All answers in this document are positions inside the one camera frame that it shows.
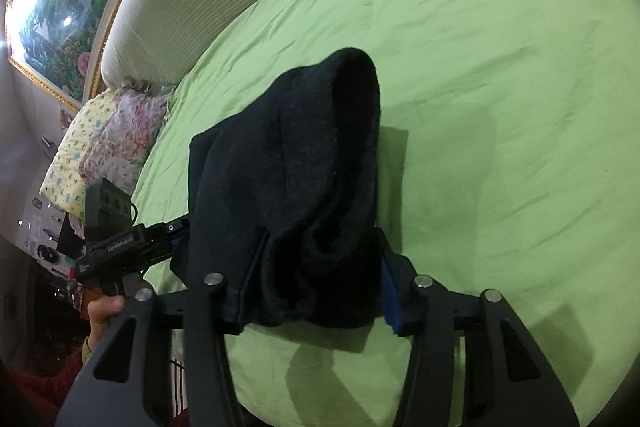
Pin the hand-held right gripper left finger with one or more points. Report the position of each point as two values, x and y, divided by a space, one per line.
210 302

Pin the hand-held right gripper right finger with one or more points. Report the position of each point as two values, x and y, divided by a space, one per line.
392 302

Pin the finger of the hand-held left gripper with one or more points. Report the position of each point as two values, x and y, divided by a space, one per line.
167 226
172 247

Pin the black pants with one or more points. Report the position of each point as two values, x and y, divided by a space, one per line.
300 187

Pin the person's left forearm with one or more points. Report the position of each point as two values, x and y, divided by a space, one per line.
45 389

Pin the person's left hand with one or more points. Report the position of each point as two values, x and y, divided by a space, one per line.
102 314

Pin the pink floral pillow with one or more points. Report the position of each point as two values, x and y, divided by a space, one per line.
130 132

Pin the yellow floral pillow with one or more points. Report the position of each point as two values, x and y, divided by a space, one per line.
75 152

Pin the gold-framed landscape painting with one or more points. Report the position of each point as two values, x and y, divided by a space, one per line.
65 17

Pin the green bed sheet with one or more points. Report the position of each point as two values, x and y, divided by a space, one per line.
500 82

